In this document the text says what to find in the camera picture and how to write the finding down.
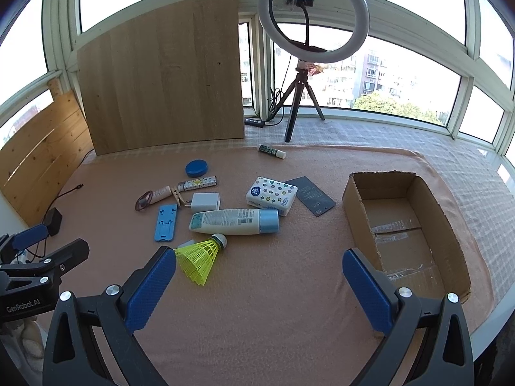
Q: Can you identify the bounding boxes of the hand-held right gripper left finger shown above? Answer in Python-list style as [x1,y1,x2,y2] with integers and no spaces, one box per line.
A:
[42,245,178,386]

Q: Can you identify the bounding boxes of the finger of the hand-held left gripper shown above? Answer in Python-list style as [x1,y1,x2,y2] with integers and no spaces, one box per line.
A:
[0,224,51,265]
[0,238,90,290]

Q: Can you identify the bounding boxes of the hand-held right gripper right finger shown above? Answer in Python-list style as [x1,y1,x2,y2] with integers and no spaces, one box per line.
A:
[342,248,475,386]

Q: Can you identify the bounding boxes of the yellow shuttlecock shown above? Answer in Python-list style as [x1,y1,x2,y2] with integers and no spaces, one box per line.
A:
[174,233,228,286]

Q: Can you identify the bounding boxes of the blue phone stand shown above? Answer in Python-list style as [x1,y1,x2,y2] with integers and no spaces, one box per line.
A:
[154,204,178,243]

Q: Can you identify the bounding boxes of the cardboard box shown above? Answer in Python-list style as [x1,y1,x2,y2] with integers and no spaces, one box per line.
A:
[342,171,471,304]

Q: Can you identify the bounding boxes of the wooden clothespin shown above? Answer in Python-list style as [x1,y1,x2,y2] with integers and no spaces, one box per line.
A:
[170,187,191,209]

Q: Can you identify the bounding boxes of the white charger plug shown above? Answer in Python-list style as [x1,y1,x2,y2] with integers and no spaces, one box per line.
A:
[184,193,222,212]

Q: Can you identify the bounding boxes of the white lotion bottle blue cap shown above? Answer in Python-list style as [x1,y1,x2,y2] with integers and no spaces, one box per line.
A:
[189,208,280,236]

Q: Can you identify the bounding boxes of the dark grey card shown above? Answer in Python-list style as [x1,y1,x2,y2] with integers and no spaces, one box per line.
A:
[284,176,336,217]

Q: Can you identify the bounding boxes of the patterned lighter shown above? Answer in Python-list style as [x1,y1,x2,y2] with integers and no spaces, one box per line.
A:
[177,175,218,191]

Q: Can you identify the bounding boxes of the blue round lid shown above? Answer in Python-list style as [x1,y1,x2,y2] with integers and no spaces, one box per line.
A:
[185,160,210,178]

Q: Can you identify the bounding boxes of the printed tissue pack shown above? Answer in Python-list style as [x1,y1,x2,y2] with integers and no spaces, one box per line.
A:
[245,176,299,216]

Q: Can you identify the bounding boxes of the green lip balm tube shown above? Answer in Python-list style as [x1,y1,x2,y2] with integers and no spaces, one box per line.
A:
[258,144,287,159]

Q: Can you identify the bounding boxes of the black power adapter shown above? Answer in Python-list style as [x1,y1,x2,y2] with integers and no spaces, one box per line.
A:
[42,208,63,236]

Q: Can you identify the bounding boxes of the wooden slat panel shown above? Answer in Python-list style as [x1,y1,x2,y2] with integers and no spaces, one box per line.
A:
[0,78,94,226]

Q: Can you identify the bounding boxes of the pink blanket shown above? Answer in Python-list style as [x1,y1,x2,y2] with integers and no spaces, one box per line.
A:
[56,145,495,386]

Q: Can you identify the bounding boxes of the green tree outside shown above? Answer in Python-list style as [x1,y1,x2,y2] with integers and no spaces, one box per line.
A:
[352,90,443,125]

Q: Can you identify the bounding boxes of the large wooden board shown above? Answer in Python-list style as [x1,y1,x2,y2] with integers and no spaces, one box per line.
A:
[76,0,246,156]

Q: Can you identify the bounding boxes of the apartment building outside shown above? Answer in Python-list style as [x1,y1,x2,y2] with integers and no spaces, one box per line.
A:
[239,24,387,109]

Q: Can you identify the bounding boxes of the black usb cable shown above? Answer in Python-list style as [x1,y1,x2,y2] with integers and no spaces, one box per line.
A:
[54,184,84,212]

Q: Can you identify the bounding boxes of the black ring light cable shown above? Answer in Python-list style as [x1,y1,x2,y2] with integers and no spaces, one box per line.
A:
[266,54,294,123]

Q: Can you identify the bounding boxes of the white window frame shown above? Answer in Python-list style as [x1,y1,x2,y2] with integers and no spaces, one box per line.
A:
[0,0,515,226]

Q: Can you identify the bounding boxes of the white ring light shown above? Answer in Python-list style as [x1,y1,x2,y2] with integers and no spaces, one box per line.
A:
[258,0,370,64]

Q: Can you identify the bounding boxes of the black camera on gooseneck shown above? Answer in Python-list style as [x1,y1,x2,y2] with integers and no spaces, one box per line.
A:
[282,0,316,49]

